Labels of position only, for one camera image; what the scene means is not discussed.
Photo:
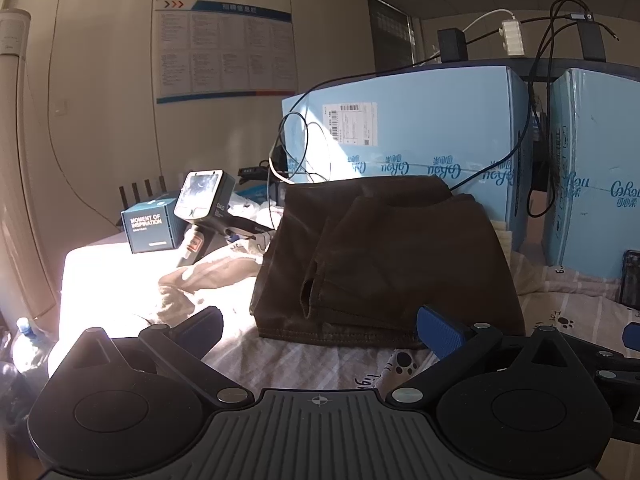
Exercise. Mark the tall black power adapter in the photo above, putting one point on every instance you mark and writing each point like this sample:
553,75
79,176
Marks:
592,40

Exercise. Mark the blue cardboard box white label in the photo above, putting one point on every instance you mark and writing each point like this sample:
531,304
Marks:
425,125

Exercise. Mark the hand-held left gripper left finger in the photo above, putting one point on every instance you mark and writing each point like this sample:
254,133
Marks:
202,328

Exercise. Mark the dark wall board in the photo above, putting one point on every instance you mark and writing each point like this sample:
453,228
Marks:
391,27

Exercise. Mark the black router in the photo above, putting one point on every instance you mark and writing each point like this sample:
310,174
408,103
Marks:
147,192

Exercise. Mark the white power strip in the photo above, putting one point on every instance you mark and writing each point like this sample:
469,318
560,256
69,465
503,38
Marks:
513,37

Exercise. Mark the small black clip device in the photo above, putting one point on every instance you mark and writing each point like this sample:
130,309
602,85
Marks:
252,174

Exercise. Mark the white plastic bag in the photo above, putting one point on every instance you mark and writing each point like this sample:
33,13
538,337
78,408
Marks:
250,210

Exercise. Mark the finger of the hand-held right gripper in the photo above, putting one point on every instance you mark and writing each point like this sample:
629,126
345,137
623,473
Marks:
632,335
617,379

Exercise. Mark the wall poster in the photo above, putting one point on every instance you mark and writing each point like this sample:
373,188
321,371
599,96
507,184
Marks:
225,50

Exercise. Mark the black handheld device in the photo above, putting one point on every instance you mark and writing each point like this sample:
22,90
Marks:
207,197

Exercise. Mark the beige cloth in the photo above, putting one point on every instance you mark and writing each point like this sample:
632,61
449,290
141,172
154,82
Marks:
205,277

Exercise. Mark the white air conditioner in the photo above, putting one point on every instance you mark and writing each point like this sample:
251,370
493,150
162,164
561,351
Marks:
15,135

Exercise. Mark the brown folded garment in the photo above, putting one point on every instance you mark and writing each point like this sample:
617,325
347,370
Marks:
400,260

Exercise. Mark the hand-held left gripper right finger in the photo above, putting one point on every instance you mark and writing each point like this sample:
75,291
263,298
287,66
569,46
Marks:
440,334

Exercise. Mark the small dark blue box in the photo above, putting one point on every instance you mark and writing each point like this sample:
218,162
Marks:
150,227

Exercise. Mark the clear water bottle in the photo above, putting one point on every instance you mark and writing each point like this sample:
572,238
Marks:
30,347

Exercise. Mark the cream ribbed cloth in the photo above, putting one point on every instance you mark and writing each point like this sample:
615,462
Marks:
502,237

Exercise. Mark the black smartphone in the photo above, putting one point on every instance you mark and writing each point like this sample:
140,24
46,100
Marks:
631,277

